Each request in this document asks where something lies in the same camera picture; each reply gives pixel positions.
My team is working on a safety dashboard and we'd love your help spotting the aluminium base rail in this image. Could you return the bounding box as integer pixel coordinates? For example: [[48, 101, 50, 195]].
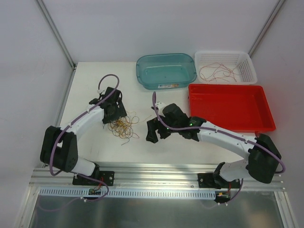
[[28, 161, 285, 190]]

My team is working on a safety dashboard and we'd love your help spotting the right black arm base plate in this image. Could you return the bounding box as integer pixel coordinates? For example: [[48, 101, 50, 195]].
[[197, 173, 240, 189]]

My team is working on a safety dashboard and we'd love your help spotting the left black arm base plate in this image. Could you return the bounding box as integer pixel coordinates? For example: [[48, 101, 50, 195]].
[[72, 171, 115, 186]]

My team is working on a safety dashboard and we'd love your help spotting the yellow black wire bundle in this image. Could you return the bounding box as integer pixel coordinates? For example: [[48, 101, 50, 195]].
[[103, 110, 152, 146]]

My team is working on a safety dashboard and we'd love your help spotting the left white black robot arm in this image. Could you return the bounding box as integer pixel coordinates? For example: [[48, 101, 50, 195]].
[[40, 87, 127, 186]]

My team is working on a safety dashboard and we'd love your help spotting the thin red wire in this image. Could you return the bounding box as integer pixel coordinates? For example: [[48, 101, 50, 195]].
[[213, 62, 242, 83], [199, 62, 238, 83]]

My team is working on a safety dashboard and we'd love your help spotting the right aluminium frame post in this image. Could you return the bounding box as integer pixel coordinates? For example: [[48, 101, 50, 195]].
[[248, 0, 286, 57]]

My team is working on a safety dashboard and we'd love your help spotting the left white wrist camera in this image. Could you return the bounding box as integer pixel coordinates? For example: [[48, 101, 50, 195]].
[[97, 89, 106, 96]]

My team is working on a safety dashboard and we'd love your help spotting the aluminium frame post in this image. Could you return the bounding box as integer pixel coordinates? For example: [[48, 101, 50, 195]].
[[248, 0, 286, 57], [35, 0, 76, 69]]

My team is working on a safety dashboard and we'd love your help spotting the white perforated plastic basket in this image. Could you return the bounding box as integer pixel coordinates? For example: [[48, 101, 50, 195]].
[[194, 51, 257, 85]]

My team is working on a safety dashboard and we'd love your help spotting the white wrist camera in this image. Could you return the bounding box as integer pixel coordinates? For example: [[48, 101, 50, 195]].
[[97, 89, 106, 96], [151, 102, 167, 112]]

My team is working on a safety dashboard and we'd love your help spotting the teal transparent plastic bin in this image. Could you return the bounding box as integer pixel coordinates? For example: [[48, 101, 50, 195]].
[[135, 53, 197, 90]]

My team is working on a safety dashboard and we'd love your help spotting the red plastic tray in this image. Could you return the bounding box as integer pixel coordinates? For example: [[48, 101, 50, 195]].
[[188, 84, 276, 133]]

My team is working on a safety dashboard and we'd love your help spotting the white slotted cable duct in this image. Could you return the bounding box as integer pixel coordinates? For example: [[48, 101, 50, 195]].
[[39, 187, 216, 200]]

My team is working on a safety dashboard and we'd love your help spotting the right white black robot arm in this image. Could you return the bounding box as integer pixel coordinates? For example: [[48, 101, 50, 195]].
[[146, 102, 284, 189]]

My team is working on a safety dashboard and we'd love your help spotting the left aluminium frame post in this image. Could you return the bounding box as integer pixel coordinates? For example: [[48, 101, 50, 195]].
[[35, 0, 76, 69]]

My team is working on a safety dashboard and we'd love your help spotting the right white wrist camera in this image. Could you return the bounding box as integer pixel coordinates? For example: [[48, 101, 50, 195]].
[[151, 102, 167, 112]]

